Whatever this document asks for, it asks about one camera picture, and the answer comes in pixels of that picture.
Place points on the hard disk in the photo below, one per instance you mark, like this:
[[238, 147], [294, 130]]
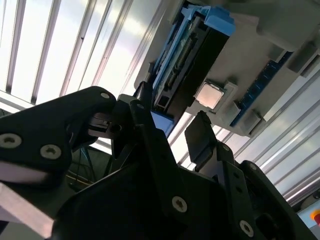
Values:
[[197, 75]]

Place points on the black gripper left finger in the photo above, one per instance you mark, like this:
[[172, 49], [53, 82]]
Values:
[[50, 125]]

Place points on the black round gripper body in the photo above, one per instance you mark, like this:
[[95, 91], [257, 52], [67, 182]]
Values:
[[120, 215]]

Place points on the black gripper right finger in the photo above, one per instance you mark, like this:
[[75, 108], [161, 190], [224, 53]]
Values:
[[200, 140]]

